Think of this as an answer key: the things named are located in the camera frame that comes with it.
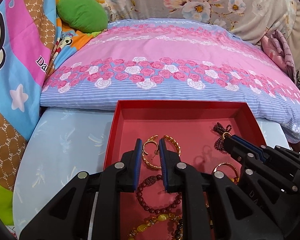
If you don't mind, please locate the gold hoop earring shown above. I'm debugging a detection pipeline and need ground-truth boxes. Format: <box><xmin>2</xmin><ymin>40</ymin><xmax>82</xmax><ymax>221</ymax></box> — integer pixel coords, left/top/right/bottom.
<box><xmin>142</xmin><ymin>135</ymin><xmax>161</xmax><ymax>170</ymax></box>

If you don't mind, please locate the pink purple crumpled cloth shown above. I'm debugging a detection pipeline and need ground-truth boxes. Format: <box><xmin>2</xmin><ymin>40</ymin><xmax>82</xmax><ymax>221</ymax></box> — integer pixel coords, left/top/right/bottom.
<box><xmin>261</xmin><ymin>29</ymin><xmax>296</xmax><ymax>83</ymax></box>

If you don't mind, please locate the gold woven bangle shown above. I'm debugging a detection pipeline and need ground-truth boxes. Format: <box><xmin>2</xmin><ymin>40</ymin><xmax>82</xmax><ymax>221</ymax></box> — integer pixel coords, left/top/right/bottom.
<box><xmin>162</xmin><ymin>135</ymin><xmax>181</xmax><ymax>156</ymax></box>

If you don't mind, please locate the light blue palm tablecloth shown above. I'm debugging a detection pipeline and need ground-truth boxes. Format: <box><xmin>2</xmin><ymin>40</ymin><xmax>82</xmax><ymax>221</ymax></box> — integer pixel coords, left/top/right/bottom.
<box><xmin>13</xmin><ymin>108</ymin><xmax>288</xmax><ymax>234</ymax></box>

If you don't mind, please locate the red cardboard tray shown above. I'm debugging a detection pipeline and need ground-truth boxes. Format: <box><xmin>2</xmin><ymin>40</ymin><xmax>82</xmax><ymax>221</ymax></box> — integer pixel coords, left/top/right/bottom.
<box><xmin>104</xmin><ymin>100</ymin><xmax>266</xmax><ymax>239</ymax></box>

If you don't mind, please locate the pink blue rose pillow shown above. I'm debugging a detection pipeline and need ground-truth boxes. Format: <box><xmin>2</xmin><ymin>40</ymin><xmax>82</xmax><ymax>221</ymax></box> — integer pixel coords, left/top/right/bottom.
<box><xmin>40</xmin><ymin>19</ymin><xmax>300</xmax><ymax>143</ymax></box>

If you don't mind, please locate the yellow glass bead bracelet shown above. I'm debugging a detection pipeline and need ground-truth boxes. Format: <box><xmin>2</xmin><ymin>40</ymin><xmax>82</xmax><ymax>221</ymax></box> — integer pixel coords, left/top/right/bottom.
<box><xmin>127</xmin><ymin>212</ymin><xmax>182</xmax><ymax>240</ymax></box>

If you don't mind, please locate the dark brown bead bracelet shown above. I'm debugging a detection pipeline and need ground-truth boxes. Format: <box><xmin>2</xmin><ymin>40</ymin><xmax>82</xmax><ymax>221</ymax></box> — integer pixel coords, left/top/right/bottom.
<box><xmin>167</xmin><ymin>218</ymin><xmax>184</xmax><ymax>240</ymax></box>

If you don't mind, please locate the dark red bead bracelet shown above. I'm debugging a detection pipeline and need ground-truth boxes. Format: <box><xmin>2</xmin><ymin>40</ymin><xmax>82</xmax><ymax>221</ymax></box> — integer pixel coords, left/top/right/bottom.
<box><xmin>135</xmin><ymin>174</ymin><xmax>183</xmax><ymax>215</ymax></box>

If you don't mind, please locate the monkey cartoon colourful quilt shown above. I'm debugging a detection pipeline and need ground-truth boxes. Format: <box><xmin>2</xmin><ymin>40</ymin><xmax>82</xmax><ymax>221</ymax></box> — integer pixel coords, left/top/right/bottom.
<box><xmin>0</xmin><ymin>0</ymin><xmax>97</xmax><ymax>226</ymax></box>

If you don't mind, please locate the thin gold bangle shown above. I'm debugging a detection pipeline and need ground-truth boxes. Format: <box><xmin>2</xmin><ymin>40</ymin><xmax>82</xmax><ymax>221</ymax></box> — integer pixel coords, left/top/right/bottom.
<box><xmin>211</xmin><ymin>162</ymin><xmax>239</xmax><ymax>184</ymax></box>

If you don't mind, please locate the grey floral blanket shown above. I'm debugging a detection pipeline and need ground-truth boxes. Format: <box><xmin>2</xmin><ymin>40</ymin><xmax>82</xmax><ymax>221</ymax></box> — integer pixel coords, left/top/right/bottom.
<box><xmin>95</xmin><ymin>0</ymin><xmax>300</xmax><ymax>70</ymax></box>

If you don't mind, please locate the dark garnet beaded bow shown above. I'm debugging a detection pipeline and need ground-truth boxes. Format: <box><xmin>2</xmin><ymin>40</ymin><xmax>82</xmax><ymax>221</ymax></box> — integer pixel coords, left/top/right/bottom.
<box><xmin>213</xmin><ymin>122</ymin><xmax>232</xmax><ymax>154</ymax></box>

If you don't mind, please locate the green plush cushion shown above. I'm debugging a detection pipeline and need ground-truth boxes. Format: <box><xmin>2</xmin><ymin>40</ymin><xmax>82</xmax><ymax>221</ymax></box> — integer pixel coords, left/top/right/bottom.
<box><xmin>57</xmin><ymin>0</ymin><xmax>108</xmax><ymax>33</ymax></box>

